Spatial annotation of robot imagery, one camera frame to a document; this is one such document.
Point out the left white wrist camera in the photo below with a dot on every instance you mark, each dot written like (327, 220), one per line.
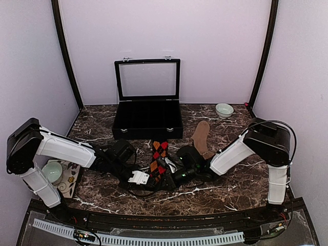
(139, 177)

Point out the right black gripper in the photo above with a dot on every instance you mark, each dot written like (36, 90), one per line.
(172, 183)

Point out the white slotted cable duct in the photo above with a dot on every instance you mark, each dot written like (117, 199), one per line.
(129, 237)

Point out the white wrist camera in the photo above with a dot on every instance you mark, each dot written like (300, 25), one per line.
(173, 167)
(139, 177)

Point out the floral patterned mat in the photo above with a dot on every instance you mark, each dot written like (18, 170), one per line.
(69, 180)

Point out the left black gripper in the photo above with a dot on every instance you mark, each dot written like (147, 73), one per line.
(133, 185)

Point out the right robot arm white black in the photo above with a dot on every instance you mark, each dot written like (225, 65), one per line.
(269, 139)

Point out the black frame post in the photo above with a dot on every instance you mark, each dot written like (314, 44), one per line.
(65, 53)
(265, 53)

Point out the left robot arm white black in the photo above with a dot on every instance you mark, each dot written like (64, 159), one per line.
(31, 139)

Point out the black front rail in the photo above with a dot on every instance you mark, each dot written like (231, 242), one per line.
(246, 219)

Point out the black display case glass lid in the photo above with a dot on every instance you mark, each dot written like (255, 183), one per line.
(149, 106)

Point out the tan brown sock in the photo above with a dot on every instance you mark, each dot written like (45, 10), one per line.
(199, 139)

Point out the green circuit board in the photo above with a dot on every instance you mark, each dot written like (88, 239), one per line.
(83, 236)

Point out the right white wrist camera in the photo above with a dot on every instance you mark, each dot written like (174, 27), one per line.
(173, 167)

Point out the argyle red orange black sock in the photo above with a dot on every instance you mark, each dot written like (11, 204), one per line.
(158, 170)

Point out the pale green bowl at back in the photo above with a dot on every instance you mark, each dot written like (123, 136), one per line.
(224, 110)

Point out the left black frame post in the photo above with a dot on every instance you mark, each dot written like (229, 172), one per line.
(65, 53)

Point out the pale green bowl on mat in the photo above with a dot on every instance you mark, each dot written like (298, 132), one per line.
(53, 171)

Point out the right black frame post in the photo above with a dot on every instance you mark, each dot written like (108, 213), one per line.
(265, 53)

